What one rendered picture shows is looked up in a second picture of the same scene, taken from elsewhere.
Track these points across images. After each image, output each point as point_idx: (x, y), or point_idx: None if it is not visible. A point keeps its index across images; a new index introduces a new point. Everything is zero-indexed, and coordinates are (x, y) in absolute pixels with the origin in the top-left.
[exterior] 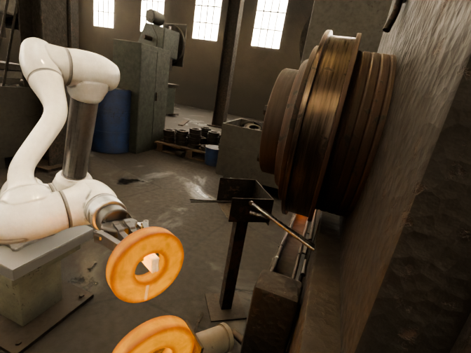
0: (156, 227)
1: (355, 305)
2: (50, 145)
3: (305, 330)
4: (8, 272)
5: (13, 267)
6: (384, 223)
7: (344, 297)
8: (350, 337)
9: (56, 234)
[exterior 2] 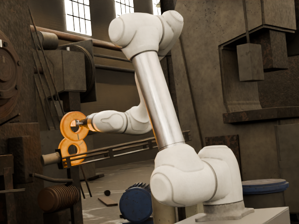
0: (70, 112)
1: (24, 110)
2: (138, 92)
3: (31, 122)
4: None
5: (199, 213)
6: (21, 88)
7: (15, 119)
8: (27, 115)
9: (193, 222)
